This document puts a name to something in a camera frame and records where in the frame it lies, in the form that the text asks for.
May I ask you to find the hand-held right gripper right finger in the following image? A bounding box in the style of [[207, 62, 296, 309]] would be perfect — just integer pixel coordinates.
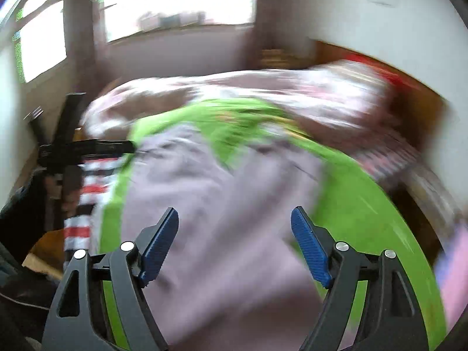
[[290, 206, 430, 351]]

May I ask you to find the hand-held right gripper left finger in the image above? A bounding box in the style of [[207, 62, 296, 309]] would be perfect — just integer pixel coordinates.
[[42, 207, 180, 351]]

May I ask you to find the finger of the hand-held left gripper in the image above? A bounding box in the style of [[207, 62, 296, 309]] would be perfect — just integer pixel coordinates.
[[87, 139, 137, 158]]

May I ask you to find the purple towel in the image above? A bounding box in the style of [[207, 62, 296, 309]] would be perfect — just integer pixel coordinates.
[[120, 123, 331, 351]]

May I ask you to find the person's left hand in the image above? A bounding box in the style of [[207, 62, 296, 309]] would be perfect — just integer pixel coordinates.
[[44, 173, 81, 223]]

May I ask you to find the green printed blanket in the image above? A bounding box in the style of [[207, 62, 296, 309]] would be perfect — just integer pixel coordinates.
[[98, 98, 450, 351]]

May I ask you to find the narrow window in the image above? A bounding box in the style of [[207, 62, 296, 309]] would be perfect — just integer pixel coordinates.
[[14, 0, 71, 84]]

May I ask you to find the pink floral quilt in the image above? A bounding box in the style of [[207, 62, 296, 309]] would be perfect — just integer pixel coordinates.
[[82, 60, 397, 145]]

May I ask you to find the large window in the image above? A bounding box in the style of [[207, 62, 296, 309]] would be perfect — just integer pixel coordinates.
[[98, 0, 257, 43]]

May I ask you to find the wooden headboard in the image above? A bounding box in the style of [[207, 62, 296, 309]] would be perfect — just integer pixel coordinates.
[[314, 40, 451, 149]]

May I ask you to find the red pillow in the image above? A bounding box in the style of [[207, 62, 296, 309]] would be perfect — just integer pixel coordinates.
[[344, 53, 405, 94]]

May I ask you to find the wooden bed frame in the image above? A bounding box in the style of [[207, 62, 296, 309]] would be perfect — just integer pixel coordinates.
[[21, 227, 67, 279]]

